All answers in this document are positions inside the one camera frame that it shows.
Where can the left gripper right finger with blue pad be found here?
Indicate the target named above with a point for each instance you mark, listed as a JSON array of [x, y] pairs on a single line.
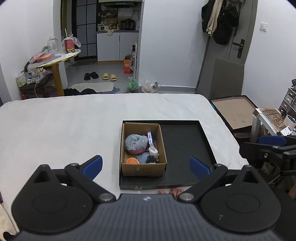
[[208, 176]]

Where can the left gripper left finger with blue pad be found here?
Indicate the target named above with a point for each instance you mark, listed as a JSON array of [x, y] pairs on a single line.
[[82, 177]]

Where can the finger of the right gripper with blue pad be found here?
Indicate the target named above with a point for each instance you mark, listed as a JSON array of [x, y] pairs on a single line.
[[272, 140], [258, 152]]

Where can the small black object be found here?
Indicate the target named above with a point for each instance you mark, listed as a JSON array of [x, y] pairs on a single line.
[[152, 160]]

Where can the white small pouch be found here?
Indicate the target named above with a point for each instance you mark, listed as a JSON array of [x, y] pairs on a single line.
[[153, 152]]

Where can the grey-blue plush toy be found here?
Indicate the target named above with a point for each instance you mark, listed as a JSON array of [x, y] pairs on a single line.
[[136, 144]]

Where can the blue denim fabric patch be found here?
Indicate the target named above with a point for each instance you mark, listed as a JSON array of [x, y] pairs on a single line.
[[142, 158]]

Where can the blue tissue pack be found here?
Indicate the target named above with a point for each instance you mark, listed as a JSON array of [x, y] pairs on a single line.
[[150, 139]]

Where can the person left hand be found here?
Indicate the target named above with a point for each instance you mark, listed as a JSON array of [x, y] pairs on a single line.
[[292, 192]]

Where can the white side desk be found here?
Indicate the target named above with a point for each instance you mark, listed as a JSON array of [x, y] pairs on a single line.
[[272, 121]]

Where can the black shallow tray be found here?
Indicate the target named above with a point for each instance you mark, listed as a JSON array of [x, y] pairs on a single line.
[[182, 140]]

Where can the brown framed board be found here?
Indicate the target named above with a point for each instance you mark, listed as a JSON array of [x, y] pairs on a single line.
[[235, 111]]

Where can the brown cardboard box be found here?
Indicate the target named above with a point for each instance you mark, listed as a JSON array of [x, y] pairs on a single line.
[[129, 128]]

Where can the grey upholstered panel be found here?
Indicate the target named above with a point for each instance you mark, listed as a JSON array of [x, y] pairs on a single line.
[[220, 77]]

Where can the white floor mat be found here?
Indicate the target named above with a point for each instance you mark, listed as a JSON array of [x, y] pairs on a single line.
[[97, 87]]

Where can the black slipper left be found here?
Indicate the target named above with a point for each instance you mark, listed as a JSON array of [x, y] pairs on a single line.
[[87, 77]]

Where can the yellow slipper left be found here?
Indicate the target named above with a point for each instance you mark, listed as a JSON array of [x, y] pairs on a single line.
[[105, 76]]

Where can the green plastic bag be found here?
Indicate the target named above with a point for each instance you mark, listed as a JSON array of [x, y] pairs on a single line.
[[132, 85]]

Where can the clear plastic bag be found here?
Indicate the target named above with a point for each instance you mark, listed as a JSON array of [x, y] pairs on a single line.
[[150, 86]]

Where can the yellow round side table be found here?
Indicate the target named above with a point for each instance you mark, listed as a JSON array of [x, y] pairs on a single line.
[[54, 64]]

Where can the white kitchen cabinet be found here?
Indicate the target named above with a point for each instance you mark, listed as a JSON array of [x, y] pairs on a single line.
[[116, 46]]

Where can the red snack box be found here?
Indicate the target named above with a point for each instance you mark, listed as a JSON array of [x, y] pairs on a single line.
[[69, 45]]

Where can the clear glass jar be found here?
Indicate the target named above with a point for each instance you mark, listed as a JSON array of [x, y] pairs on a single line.
[[52, 44]]

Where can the hanging dark clothes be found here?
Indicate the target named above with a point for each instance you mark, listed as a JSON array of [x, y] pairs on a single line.
[[219, 18]]

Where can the black door handle lock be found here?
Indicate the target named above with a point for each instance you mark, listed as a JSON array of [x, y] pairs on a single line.
[[240, 47]]

